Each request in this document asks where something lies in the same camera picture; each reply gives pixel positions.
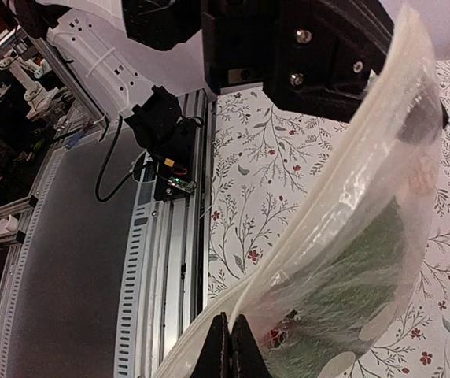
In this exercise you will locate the fake strawberry bunch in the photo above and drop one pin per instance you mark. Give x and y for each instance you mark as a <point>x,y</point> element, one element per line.
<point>280,333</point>

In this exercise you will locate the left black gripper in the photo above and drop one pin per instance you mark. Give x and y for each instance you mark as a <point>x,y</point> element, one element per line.
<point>311,57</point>

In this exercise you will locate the aluminium front rail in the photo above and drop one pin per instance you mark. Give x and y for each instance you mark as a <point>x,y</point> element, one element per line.
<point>102,289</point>

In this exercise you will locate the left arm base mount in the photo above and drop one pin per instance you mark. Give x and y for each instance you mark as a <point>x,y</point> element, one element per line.
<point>174,157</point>

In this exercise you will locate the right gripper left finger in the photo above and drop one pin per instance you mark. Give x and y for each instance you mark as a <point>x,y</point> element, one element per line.
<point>214,358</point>

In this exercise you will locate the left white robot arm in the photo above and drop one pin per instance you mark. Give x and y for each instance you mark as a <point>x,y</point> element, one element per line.
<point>125,77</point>

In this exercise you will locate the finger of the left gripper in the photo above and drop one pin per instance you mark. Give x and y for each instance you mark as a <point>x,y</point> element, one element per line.
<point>421,114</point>

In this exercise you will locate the clear zip top bag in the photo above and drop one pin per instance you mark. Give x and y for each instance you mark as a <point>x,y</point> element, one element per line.
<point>369,168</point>

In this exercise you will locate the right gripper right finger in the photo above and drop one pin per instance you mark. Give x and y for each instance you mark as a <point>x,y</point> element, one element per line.
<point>246,359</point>

